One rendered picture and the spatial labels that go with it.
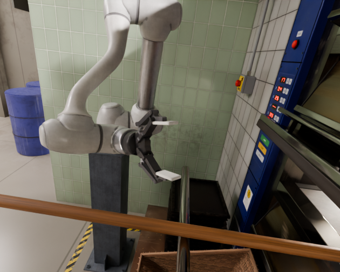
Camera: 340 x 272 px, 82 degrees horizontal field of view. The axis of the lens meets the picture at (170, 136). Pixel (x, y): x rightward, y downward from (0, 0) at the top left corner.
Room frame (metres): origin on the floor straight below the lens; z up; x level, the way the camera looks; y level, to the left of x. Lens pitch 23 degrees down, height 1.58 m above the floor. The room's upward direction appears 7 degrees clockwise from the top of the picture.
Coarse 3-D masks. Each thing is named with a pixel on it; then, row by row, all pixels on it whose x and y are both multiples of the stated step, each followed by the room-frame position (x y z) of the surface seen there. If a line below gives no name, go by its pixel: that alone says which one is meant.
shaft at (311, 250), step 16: (16, 208) 0.35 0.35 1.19; (32, 208) 0.35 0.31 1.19; (48, 208) 0.35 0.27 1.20; (64, 208) 0.36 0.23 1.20; (80, 208) 0.36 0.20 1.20; (112, 224) 0.34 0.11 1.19; (128, 224) 0.34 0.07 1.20; (144, 224) 0.34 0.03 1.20; (160, 224) 0.34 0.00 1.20; (176, 224) 0.35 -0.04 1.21; (208, 240) 0.33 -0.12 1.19; (224, 240) 0.33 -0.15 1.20; (240, 240) 0.33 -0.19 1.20; (256, 240) 0.33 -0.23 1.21; (272, 240) 0.33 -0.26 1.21; (288, 240) 0.34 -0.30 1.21; (304, 256) 0.32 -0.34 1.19; (320, 256) 0.32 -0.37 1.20; (336, 256) 0.32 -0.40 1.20
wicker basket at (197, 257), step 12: (168, 252) 0.60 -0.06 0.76; (192, 252) 0.60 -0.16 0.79; (204, 252) 0.60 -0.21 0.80; (216, 252) 0.59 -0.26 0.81; (228, 252) 0.60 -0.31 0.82; (240, 252) 0.59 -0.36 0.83; (144, 264) 0.60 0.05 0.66; (156, 264) 0.60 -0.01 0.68; (168, 264) 0.60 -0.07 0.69; (192, 264) 0.60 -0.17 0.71; (204, 264) 0.60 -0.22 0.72; (216, 264) 0.60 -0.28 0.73; (228, 264) 0.60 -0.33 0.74; (240, 264) 0.58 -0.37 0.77; (252, 264) 0.54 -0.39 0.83
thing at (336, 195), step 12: (264, 132) 0.56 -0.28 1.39; (300, 132) 0.60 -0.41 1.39; (276, 144) 0.48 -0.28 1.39; (288, 144) 0.43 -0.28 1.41; (312, 144) 0.49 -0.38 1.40; (324, 144) 0.53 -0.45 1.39; (288, 156) 0.41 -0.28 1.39; (300, 156) 0.38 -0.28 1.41; (324, 156) 0.41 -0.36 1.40; (336, 156) 0.44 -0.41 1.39; (300, 168) 0.36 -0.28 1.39; (312, 168) 0.33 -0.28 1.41; (312, 180) 0.32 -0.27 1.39; (324, 180) 0.29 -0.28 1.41; (324, 192) 0.28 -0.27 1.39; (336, 192) 0.26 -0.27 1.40; (336, 204) 0.25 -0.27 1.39
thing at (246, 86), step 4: (240, 76) 1.28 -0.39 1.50; (244, 76) 1.20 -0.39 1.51; (248, 76) 1.20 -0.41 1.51; (252, 76) 1.24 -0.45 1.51; (240, 80) 1.25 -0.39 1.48; (244, 80) 1.20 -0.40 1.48; (248, 80) 1.19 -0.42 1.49; (252, 80) 1.19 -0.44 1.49; (240, 84) 1.23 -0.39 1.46; (244, 84) 1.19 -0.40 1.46; (248, 84) 1.19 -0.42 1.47; (252, 84) 1.19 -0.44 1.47; (240, 88) 1.21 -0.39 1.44; (244, 88) 1.19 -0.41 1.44; (248, 88) 1.19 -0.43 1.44; (252, 88) 1.19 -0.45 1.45; (240, 92) 1.20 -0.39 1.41; (244, 92) 1.19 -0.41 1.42; (248, 92) 1.19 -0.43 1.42; (252, 92) 1.19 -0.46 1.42
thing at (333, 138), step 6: (282, 108) 0.60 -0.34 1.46; (288, 114) 0.56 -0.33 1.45; (294, 114) 0.53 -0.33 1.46; (294, 120) 0.53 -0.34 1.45; (300, 120) 0.49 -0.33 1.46; (306, 120) 0.48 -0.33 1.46; (288, 126) 0.53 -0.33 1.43; (294, 126) 0.52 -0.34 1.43; (306, 126) 0.46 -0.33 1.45; (312, 126) 0.44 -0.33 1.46; (318, 126) 0.44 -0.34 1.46; (318, 132) 0.42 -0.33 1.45; (324, 132) 0.40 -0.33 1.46; (324, 138) 0.40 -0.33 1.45; (330, 138) 0.38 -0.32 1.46; (336, 138) 0.37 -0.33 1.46; (336, 144) 0.36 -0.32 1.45
